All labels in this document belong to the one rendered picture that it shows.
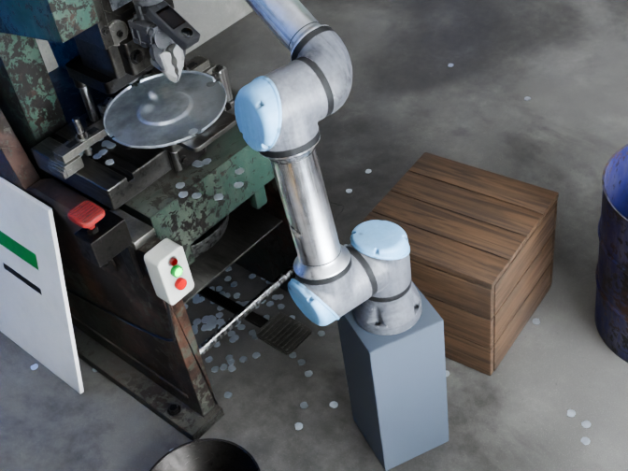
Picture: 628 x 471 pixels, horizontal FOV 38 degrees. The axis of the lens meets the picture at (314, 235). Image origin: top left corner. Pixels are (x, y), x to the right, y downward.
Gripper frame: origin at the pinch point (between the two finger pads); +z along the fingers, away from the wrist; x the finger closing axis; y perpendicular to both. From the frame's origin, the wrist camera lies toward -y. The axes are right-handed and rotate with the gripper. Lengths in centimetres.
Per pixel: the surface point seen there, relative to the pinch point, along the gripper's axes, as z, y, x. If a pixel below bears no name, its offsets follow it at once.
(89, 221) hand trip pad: 13.3, -5.9, 34.5
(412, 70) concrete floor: 90, 44, -138
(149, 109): 10.3, 9.9, 2.8
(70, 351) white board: 75, 28, 37
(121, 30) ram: -10.4, 10.7, 3.3
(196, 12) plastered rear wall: 76, 135, -112
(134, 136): 11.2, 6.1, 11.2
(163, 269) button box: 28.8, -14.7, 26.7
